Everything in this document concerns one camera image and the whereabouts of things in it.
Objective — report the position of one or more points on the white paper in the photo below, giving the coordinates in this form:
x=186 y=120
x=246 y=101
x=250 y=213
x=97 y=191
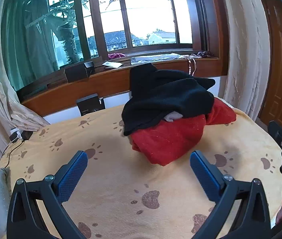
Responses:
x=113 y=65

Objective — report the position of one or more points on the large black box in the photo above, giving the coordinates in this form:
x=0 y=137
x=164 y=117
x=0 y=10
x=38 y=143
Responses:
x=77 y=73

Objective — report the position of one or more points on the white power strip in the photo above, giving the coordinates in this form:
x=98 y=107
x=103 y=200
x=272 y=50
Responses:
x=18 y=132

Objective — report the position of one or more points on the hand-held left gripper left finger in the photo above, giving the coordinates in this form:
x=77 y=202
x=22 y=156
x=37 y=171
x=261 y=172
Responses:
x=72 y=176

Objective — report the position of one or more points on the magenta cloth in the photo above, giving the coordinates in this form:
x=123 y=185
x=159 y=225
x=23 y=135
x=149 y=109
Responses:
x=117 y=56

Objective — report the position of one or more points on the small black box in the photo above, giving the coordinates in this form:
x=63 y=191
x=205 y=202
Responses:
x=89 y=67

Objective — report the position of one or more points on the black printed box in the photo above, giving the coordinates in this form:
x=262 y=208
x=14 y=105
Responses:
x=89 y=104

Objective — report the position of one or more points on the cream textured curtain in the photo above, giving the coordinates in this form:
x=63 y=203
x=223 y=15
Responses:
x=245 y=54

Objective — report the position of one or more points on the light grey garment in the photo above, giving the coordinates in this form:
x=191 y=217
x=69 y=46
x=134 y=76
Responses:
x=172 y=116

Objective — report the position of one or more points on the wooden door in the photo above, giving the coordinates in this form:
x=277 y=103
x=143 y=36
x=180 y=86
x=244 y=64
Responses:
x=280 y=67

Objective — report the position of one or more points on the black plug adapter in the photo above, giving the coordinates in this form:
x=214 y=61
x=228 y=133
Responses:
x=13 y=138

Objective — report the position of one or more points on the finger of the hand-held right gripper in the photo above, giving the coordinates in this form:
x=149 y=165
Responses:
x=276 y=132

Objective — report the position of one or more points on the red knit sweater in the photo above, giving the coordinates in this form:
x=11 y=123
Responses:
x=173 y=139

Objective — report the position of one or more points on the wooden window sill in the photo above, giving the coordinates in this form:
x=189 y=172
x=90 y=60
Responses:
x=106 y=84

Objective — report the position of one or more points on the black charger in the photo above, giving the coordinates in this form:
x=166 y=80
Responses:
x=27 y=135

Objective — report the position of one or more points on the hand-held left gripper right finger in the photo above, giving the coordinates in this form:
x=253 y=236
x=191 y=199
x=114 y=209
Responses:
x=204 y=176

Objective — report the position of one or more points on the black knit sweater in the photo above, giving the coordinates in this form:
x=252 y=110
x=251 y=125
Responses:
x=165 y=92

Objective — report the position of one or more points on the tan paw print blanket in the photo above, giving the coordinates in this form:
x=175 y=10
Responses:
x=121 y=179

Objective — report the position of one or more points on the copper ribbon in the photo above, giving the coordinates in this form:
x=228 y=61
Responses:
x=191 y=66

